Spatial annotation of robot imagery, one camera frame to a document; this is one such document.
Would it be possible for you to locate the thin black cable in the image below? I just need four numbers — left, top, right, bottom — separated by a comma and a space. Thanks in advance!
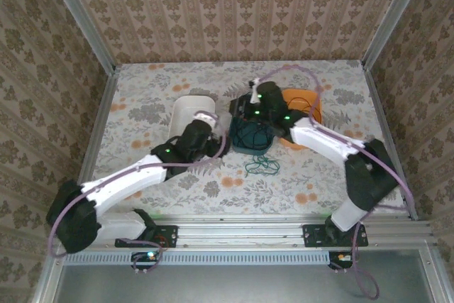
233, 120, 274, 150

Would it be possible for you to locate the thin red cable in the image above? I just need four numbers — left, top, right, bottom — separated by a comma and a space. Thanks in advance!
287, 96, 318, 112

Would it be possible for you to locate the thin green cable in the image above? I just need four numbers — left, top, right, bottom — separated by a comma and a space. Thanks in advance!
243, 153, 281, 177

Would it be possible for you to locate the teal plastic tray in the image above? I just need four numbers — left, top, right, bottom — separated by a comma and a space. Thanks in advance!
228, 95, 276, 157

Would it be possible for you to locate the orange plastic tray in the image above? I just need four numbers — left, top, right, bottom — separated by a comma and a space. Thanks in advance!
278, 89, 324, 151

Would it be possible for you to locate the white plastic tray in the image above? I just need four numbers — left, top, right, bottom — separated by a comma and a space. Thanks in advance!
168, 95, 216, 140

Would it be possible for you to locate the grey metal panel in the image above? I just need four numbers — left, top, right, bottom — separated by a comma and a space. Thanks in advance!
33, 250, 444, 303

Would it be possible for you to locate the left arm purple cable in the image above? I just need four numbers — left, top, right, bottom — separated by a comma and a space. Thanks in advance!
48, 111, 230, 274

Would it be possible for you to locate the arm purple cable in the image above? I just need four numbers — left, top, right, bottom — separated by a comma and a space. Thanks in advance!
48, 111, 230, 274
262, 64, 414, 300

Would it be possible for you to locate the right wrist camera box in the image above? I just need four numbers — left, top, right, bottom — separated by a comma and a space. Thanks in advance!
248, 78, 262, 104

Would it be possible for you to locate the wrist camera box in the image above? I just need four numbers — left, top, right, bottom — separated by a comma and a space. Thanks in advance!
248, 78, 262, 104
194, 111, 218, 128

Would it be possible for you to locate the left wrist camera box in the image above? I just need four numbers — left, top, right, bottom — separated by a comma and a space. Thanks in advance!
194, 111, 218, 128

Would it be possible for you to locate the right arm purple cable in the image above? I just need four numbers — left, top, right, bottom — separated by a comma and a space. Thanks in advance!
262, 64, 414, 300

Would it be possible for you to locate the left aluminium side rail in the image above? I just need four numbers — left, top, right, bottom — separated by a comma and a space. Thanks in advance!
65, 68, 121, 223

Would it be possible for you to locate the aluminium side rail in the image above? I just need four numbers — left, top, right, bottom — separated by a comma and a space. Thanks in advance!
361, 61, 420, 221
65, 68, 121, 223

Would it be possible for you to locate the aluminium mounting rail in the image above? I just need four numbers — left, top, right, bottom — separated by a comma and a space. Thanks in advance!
52, 216, 434, 248

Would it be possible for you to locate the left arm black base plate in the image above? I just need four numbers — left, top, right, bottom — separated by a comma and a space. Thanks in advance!
115, 224, 178, 249

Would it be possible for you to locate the grey slotted cable duct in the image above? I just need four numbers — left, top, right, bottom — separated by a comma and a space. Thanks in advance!
63, 249, 331, 265

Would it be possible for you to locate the right aluminium side rail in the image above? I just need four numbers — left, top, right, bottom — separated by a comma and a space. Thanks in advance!
361, 61, 420, 221

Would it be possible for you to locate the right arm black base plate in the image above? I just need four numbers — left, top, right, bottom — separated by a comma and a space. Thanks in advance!
302, 224, 368, 248

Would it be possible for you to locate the right aluminium frame post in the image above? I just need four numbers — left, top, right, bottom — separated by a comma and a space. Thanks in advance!
360, 0, 432, 70

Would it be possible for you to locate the aluminium frame post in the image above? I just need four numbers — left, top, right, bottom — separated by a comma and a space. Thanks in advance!
360, 0, 432, 70
40, 0, 118, 74

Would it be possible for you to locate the left aluminium frame post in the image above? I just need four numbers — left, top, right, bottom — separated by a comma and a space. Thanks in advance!
40, 0, 118, 74

